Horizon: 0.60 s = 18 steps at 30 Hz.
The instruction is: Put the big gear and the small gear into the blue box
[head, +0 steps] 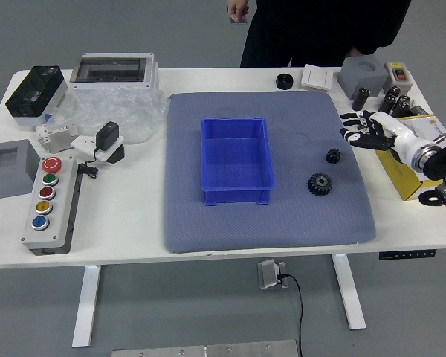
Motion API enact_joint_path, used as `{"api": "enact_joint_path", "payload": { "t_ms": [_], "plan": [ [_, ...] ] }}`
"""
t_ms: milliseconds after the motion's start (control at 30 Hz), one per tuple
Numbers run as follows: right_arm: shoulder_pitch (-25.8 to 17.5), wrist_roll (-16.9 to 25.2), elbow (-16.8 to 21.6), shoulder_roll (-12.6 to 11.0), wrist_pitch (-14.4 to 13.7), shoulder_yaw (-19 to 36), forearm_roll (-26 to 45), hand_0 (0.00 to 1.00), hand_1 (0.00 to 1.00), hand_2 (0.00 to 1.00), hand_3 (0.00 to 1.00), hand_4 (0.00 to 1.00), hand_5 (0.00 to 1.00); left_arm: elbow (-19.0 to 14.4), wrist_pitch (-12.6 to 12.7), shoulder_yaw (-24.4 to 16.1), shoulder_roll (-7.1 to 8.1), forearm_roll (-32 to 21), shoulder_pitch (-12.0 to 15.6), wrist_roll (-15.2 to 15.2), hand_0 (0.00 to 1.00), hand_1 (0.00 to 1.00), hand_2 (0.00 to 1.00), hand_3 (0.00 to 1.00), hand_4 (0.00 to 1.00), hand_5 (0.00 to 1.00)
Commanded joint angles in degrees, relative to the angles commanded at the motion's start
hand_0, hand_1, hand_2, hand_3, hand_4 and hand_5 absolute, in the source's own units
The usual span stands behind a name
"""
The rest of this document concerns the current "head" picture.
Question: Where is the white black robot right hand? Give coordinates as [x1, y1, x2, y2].
[340, 109, 423, 167]

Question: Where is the person's right hand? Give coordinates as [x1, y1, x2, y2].
[226, 0, 251, 22]

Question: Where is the small black gear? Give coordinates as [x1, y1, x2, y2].
[325, 147, 343, 165]

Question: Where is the big black gear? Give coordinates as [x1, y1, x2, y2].
[306, 171, 334, 198]

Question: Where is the blue plastic box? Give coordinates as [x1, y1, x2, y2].
[200, 116, 277, 208]

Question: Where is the yellow white cardboard box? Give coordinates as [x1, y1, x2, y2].
[375, 114, 446, 202]

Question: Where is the clear-lid grey distribution box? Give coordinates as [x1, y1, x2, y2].
[69, 52, 160, 90]

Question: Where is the grey block with round recess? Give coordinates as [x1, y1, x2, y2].
[336, 54, 390, 100]

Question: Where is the person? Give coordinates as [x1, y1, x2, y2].
[239, 0, 413, 68]

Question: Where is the black round knob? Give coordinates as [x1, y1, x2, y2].
[275, 73, 295, 90]

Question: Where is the black table control panel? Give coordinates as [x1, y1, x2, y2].
[378, 248, 438, 261]

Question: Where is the clear plastic bag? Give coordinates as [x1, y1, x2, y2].
[46, 84, 170, 146]

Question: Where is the white table leg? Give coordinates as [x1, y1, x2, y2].
[332, 253, 368, 331]
[71, 264, 102, 349]

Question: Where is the black power adapter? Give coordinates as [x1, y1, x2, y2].
[94, 120, 120, 152]

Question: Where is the silver floor socket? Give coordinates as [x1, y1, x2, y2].
[257, 259, 289, 290]

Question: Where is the white socket plate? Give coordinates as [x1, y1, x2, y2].
[71, 134, 126, 164]

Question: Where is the grey-blue mat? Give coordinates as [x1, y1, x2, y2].
[163, 91, 378, 255]

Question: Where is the white circuit breaker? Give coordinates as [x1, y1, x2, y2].
[35, 123, 81, 154]

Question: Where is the five-button grey control station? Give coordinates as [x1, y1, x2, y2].
[21, 155, 83, 257]

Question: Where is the grey metal plate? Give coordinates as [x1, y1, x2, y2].
[111, 339, 299, 357]

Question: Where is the grey cube with square recess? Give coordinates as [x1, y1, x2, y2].
[0, 139, 42, 199]

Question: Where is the white wall switch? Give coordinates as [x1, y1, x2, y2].
[300, 63, 335, 91]

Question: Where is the grey two-button switch box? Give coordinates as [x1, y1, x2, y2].
[382, 60, 414, 95]

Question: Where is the black floor cable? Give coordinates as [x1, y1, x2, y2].
[277, 274, 305, 357]

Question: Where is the black adapter cord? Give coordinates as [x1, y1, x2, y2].
[77, 148, 102, 180]

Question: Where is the black-lid grey enclosure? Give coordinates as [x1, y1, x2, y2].
[4, 65, 68, 128]

